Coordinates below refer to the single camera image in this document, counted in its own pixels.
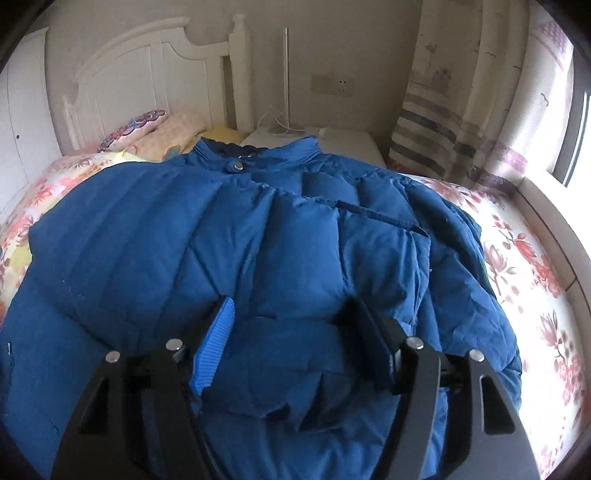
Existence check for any yellow bed sheet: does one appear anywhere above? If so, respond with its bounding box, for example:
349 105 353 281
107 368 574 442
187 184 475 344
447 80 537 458
198 127 245 144

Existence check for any cream pillow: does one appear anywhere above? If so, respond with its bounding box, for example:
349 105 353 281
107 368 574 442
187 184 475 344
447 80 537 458
127 111 207 162

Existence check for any patterned round cushion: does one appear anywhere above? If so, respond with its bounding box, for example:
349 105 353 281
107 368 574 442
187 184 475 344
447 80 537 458
98 109 168 152

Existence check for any wall socket plate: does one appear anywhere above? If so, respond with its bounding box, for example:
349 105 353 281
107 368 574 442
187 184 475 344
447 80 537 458
311 74 355 97

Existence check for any patterned curtain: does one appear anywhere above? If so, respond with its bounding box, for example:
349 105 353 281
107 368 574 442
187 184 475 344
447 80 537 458
387 1 574 196

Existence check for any white stick lamp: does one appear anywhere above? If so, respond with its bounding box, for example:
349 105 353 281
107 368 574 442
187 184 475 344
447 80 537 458
257 27 307 139

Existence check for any white wooden headboard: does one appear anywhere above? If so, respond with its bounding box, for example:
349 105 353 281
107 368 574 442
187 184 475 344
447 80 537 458
63 13 254 149

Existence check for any blue quilted puffer jacket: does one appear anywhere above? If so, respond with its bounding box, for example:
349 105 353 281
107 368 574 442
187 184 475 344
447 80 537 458
1 138 522 479

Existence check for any floral quilt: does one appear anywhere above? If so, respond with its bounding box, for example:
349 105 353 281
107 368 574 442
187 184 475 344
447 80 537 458
1 153 590 479

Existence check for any white wardrobe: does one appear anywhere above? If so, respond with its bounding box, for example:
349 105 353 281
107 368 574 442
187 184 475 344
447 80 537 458
0 28 62 220

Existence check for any white nightstand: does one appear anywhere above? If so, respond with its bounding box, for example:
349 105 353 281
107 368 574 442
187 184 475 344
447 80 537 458
242 127 387 169

